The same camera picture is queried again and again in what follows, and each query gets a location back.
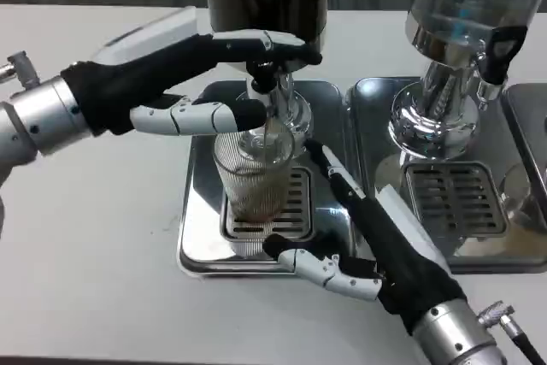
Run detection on steel drip grid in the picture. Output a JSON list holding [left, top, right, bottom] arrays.
[[219, 166, 316, 243], [403, 162, 510, 237]]

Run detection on steel drip tray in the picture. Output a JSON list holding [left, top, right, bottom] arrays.
[[345, 76, 547, 274], [176, 79, 361, 277], [500, 82, 547, 197]]

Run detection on clear ribbed glass cup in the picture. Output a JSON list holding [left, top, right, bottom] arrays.
[[211, 122, 297, 224]]

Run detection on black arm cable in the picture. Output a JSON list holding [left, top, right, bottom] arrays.
[[502, 317, 547, 365]]

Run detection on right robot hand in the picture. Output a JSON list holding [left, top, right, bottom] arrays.
[[262, 139, 468, 337]]

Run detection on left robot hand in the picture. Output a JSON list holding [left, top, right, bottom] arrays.
[[61, 6, 323, 138]]

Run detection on black dispenser tap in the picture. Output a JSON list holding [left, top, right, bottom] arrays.
[[475, 25, 529, 104], [246, 61, 279, 103]]

